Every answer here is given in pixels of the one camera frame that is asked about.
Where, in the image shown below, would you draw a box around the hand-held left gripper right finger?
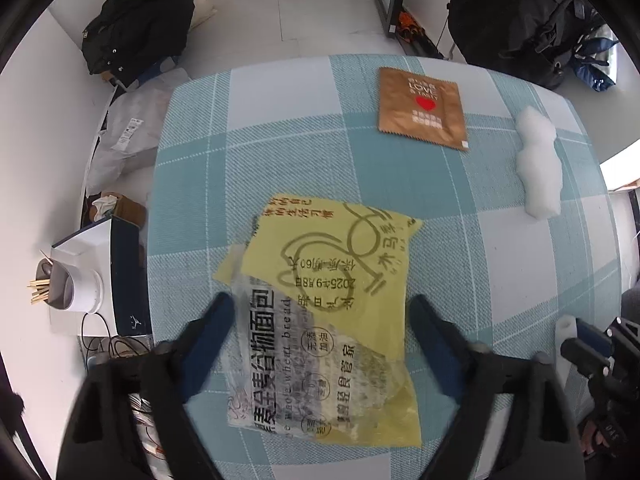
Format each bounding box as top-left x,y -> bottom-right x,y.
410,294 -> 587,480

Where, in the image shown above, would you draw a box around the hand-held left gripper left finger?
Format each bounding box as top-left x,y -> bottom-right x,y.
60,291 -> 236,480

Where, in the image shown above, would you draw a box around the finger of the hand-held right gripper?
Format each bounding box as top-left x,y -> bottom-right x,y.
575,317 -> 617,356
560,339 -> 614,379

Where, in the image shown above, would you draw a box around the clear printed bread wrapper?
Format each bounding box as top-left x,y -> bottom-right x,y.
227,240 -> 416,441

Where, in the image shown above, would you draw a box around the yellow plastic bag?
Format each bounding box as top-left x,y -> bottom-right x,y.
214,194 -> 423,447

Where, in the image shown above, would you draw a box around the person's right hand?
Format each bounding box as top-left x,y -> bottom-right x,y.
580,417 -> 619,459

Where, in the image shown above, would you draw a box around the navy and white box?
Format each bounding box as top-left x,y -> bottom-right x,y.
51,215 -> 153,338

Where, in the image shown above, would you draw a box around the white cup holder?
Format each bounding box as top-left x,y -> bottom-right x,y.
44,257 -> 104,313

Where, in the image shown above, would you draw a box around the brown cardboard box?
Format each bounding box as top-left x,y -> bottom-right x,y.
89,191 -> 148,231

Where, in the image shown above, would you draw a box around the white foam block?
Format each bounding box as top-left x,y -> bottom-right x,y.
515,106 -> 564,219

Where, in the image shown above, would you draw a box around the bundle of wooden sticks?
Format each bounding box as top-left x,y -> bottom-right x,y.
27,250 -> 56,306

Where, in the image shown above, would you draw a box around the blue plaid tablecloth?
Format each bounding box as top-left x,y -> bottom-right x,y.
145,54 -> 613,480

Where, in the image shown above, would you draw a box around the grey plastic mailer bag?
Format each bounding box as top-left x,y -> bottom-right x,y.
85,67 -> 193,196

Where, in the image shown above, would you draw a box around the brown heart print packet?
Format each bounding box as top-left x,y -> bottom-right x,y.
376,66 -> 470,151

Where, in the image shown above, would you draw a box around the blue and silver bag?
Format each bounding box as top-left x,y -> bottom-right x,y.
570,22 -> 621,93

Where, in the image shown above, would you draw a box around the orange and black object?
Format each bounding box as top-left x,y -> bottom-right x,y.
397,10 -> 444,59

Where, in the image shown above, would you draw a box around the black backpack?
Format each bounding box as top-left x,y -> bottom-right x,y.
81,0 -> 196,88

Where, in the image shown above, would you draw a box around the white pillow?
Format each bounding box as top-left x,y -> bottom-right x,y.
192,0 -> 219,31

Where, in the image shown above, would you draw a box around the black bags by wall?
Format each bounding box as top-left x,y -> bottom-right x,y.
447,0 -> 607,91

